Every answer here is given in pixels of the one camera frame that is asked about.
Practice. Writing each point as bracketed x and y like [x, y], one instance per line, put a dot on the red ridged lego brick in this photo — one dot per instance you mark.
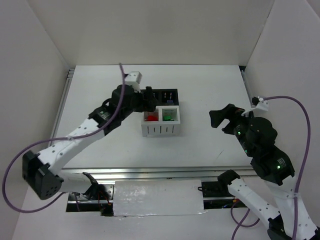
[151, 118]

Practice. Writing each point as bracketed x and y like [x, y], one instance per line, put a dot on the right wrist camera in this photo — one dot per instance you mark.
[258, 106]

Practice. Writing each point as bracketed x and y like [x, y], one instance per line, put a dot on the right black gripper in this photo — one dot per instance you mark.
[230, 118]

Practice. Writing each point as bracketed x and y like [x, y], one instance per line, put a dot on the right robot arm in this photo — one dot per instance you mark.
[289, 219]

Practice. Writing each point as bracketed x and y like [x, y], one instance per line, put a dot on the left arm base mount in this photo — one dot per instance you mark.
[98, 193]

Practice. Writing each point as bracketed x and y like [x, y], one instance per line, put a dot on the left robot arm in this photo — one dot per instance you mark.
[42, 170]

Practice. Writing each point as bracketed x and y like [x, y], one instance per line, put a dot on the aluminium rail frame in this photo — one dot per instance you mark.
[198, 151]

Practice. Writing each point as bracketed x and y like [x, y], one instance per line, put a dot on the white foam cover panel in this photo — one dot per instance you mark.
[157, 198]

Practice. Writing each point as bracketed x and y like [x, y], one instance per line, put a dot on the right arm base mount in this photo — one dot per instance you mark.
[216, 196]

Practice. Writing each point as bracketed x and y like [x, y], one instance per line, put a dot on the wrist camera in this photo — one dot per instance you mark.
[133, 79]
[258, 106]

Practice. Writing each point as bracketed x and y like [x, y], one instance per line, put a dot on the black container pair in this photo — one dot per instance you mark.
[162, 95]

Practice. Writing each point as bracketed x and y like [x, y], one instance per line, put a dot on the white container pair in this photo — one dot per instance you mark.
[161, 128]

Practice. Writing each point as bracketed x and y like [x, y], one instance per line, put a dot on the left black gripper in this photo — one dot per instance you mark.
[146, 100]

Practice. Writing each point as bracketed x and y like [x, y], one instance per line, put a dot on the green lego brick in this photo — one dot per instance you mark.
[169, 118]

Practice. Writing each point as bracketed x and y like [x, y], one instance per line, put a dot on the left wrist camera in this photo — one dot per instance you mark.
[133, 79]

